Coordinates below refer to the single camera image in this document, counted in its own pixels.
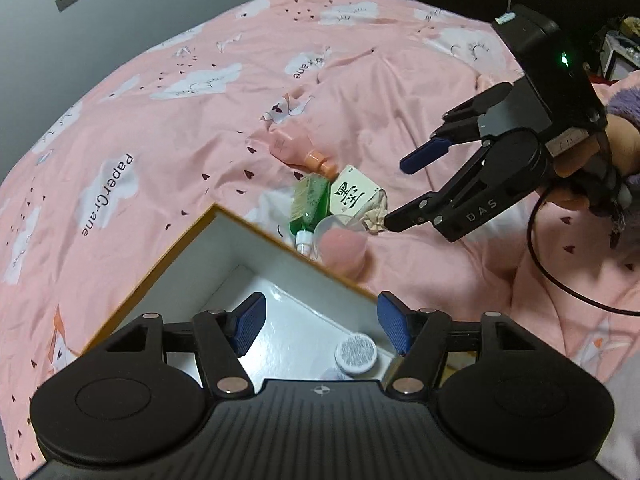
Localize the black cable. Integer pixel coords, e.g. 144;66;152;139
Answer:
525;179;640;318

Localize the green gel bottle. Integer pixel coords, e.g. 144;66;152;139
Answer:
288;174;331;235

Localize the clear cup pink sponge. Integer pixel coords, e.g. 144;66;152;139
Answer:
314;214;368;281

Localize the orange cardboard box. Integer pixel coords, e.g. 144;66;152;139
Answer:
88;206;399;388

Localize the person right hand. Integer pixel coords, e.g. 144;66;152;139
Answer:
553;114;639;179

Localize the purple fuzzy sleeve forearm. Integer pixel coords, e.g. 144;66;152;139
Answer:
606;70;640;130

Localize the beige crumpled cloth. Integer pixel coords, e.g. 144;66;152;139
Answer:
360;188;387;235

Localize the pink pump bottle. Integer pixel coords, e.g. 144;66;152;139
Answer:
269;126;338;181

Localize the white calligraphy box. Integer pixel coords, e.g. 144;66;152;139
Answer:
329;165;383;219

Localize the small grey cream jar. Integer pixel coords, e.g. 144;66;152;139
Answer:
334;333;378;377

